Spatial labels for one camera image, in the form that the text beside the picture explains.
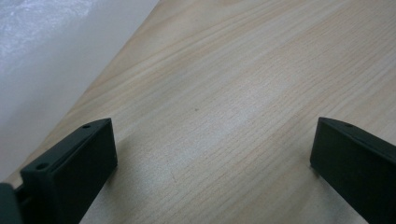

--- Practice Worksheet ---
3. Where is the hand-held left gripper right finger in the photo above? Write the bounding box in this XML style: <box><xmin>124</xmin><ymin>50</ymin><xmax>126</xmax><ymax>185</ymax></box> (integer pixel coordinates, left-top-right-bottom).
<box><xmin>309</xmin><ymin>117</ymin><xmax>396</xmax><ymax>224</ymax></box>

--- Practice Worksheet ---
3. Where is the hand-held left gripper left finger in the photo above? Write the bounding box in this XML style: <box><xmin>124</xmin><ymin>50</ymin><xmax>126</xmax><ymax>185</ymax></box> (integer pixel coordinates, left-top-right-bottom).
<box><xmin>20</xmin><ymin>118</ymin><xmax>119</xmax><ymax>224</ymax></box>

